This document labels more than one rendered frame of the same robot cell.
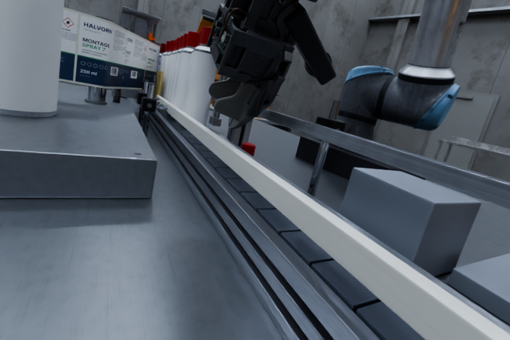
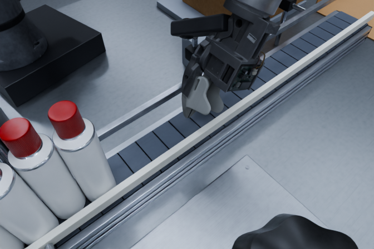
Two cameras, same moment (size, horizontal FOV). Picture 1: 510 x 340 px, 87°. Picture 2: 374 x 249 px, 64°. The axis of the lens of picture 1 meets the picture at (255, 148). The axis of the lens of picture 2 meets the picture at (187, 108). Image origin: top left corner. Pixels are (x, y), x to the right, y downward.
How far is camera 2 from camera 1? 0.70 m
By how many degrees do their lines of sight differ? 87
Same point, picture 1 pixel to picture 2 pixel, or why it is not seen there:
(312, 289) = (297, 82)
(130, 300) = (306, 135)
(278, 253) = (286, 90)
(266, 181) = (270, 87)
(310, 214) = (289, 74)
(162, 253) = (280, 139)
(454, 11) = not seen: outside the picture
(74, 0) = not seen: outside the picture
